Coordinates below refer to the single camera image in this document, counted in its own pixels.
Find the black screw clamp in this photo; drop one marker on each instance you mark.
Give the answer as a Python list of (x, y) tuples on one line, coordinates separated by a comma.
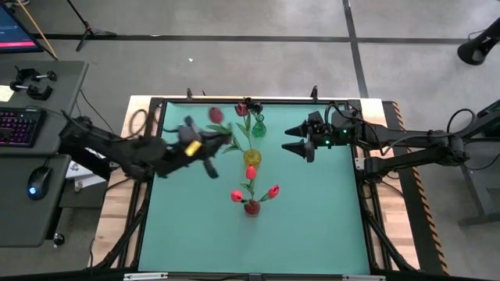
[(35, 74), (33, 92)]

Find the black tripod stand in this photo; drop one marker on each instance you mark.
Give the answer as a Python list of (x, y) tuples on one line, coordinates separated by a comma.
[(90, 31)]

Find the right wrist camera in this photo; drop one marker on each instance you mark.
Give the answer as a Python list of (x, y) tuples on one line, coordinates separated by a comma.
[(315, 118)]

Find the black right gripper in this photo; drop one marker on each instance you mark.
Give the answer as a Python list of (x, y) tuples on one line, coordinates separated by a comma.
[(334, 132)]

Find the black round knob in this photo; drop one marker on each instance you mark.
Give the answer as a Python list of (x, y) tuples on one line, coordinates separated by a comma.
[(58, 239)]

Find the yellow glass vase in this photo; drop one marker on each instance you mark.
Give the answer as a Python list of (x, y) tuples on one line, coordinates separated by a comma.
[(252, 158)]

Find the thin yellow pole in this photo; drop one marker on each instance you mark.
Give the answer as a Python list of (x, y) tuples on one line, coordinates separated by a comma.
[(39, 31)]

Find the white papers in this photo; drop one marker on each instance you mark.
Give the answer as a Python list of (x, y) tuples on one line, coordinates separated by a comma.
[(84, 175)]

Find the red ribbed glass vase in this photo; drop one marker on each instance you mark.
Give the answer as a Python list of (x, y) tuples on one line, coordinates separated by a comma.
[(252, 207)]

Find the grey equipment cart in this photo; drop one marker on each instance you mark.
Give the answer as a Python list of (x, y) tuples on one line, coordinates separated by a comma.
[(484, 187)]

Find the small black edge clamp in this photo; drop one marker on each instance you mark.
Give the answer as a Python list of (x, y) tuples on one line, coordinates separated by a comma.
[(189, 93), (314, 92)]

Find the white metal bracket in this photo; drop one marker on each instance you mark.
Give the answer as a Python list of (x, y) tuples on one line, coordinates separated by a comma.
[(363, 278), (144, 276)]

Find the grey side desk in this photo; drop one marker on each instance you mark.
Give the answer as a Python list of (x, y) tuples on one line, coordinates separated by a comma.
[(58, 97)]

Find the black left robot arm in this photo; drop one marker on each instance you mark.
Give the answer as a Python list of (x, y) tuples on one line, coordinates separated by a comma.
[(117, 144)]

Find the teal table mat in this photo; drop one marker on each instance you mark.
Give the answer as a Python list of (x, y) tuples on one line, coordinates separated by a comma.
[(195, 234)]

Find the laptop screen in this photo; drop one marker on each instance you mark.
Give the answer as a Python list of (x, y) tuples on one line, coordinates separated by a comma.
[(15, 35)]

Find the backlit black keyboard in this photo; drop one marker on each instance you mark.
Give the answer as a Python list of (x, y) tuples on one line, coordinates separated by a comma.
[(19, 126)]

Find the green glass vase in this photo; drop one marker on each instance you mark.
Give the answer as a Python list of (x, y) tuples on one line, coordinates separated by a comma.
[(258, 128)]

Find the black orange hazard strip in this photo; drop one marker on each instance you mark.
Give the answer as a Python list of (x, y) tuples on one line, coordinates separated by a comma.
[(422, 187)]

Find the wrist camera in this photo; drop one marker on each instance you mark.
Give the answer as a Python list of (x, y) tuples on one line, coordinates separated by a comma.
[(189, 130), (315, 118)]

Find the dark grey low desk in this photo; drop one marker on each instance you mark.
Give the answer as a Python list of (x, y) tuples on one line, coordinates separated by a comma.
[(23, 218)]

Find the black computer mouse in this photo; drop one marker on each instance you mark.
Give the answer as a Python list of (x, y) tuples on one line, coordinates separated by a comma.
[(39, 181)]

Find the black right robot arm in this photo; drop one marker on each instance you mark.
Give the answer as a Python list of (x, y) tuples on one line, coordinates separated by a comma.
[(410, 137)]

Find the table-level camera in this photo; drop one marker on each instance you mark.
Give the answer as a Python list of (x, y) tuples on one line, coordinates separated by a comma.
[(256, 277)]

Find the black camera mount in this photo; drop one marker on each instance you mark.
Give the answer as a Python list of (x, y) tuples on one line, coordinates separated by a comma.
[(254, 105)]

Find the dark red artificial tulip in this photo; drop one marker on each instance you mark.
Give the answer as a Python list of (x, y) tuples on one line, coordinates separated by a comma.
[(241, 109), (216, 115)]

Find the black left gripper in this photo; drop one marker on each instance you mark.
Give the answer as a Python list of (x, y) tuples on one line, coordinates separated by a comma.
[(183, 156)]

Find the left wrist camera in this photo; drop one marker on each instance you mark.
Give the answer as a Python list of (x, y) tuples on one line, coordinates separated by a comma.
[(189, 130)]

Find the black round stand base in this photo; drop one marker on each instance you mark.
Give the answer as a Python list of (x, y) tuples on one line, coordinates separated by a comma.
[(474, 48)]

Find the pale paper note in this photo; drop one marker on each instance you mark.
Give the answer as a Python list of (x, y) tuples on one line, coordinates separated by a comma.
[(4, 93)]

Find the black table frame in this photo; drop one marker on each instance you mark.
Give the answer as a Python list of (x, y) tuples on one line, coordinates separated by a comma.
[(156, 102)]

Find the wooden table board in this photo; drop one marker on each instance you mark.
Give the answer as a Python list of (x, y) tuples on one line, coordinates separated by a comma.
[(113, 210)]

